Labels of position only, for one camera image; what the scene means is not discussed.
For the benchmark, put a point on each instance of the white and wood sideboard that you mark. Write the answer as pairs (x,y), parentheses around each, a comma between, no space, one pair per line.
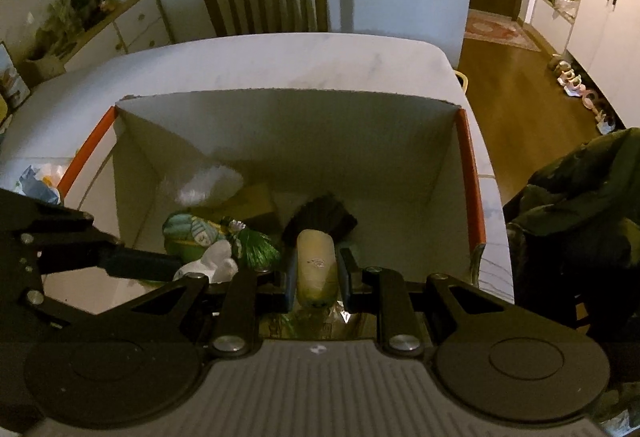
(135,27)

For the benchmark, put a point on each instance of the printed bag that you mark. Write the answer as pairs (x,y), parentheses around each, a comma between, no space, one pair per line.
(12,82)

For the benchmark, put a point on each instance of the wooden sideboard with clutter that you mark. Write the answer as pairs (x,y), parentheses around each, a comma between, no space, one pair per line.
(85,2)

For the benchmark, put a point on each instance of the white cupboard unit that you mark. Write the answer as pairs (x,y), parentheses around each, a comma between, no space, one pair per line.
(605,37)

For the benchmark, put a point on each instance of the beige brush with black bristles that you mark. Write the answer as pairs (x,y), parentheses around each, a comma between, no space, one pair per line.
(315,262)

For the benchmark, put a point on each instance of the olive yellow packet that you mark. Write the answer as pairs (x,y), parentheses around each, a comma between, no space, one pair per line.
(255,204)

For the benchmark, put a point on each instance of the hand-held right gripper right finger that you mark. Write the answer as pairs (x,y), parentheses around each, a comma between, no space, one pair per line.
(345,279)

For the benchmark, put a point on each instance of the green toy bundle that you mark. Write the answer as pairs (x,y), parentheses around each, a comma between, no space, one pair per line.
(255,247)

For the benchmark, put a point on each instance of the dark camouflage jacket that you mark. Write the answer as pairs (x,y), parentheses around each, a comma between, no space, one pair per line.
(575,197)

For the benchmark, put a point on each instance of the patterned rug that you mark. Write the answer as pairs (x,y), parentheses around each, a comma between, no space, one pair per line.
(500,31)

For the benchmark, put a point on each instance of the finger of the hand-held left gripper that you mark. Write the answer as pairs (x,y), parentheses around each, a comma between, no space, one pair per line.
(145,264)

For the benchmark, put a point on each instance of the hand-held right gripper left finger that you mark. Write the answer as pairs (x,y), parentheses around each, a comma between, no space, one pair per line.
(291,279)

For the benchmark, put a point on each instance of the beige chair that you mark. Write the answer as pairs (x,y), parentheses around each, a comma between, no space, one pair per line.
(461,79)

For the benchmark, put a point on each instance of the small brown cardboard box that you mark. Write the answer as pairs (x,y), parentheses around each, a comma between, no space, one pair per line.
(45,69)

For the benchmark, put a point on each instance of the snowman plush with green hat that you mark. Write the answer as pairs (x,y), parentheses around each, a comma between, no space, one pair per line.
(190,232)

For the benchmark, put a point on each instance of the red cardboard box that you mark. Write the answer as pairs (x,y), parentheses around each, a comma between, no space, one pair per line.
(300,137)

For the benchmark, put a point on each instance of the yellow cloth item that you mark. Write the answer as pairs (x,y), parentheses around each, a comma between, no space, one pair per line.
(4,112)

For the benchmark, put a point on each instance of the row of shoes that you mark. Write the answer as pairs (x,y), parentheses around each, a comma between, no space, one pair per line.
(580,87)

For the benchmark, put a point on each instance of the clear plastic bag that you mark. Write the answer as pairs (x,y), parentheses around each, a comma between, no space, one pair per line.
(210,184)

